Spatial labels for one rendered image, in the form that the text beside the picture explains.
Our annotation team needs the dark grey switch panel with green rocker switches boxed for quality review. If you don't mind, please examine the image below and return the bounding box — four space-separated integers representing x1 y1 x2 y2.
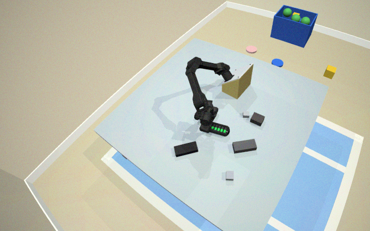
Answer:
210 122 230 137

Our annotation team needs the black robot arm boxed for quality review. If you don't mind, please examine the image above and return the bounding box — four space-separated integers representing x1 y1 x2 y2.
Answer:
185 57 234 126

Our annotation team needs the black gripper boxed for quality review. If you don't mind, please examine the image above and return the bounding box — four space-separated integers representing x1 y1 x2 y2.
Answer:
199 106 219 133

